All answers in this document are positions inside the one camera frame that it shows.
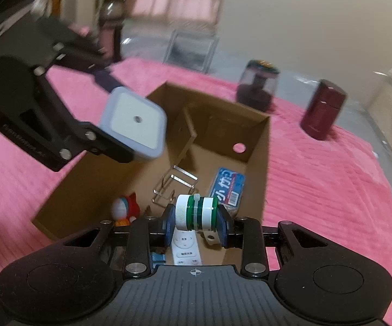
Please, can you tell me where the metal wire rack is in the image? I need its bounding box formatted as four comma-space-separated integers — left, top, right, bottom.
152, 165, 198, 209

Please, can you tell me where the steel thermos with black handle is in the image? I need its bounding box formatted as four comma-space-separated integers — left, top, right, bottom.
97, 0, 127, 63

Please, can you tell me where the white remote control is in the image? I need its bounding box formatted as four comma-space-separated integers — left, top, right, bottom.
171, 226, 204, 266

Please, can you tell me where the grey square night light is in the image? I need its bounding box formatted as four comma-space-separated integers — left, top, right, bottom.
101, 86, 167, 162

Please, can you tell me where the green white tape roll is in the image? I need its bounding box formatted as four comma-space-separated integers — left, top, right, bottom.
175, 193, 218, 232

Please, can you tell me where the maroon canister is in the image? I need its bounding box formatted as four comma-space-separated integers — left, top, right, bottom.
299, 79, 347, 141

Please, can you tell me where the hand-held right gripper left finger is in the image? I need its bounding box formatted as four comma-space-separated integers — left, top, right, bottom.
63, 205, 177, 278

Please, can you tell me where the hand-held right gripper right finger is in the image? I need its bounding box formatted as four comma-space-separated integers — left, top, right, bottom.
216, 205, 329, 278

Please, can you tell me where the red cartoon cat figurine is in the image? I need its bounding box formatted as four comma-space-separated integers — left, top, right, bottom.
112, 192, 140, 228

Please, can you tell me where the brown cardboard box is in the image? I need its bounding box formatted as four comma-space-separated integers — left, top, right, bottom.
33, 81, 272, 266

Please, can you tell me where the pink ribbed blanket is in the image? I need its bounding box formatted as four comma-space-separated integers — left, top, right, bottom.
0, 58, 392, 313

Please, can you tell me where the dark glass jar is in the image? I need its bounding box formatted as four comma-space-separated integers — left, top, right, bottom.
236, 59, 281, 112

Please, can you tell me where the clear plastic box blue label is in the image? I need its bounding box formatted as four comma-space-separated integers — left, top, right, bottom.
207, 167, 246, 209

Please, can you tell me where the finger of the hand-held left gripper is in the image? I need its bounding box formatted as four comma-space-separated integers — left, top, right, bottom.
36, 17, 124, 93
33, 68, 135, 164

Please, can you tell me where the silver picture frame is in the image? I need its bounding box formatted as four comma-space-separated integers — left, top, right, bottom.
164, 29, 220, 74

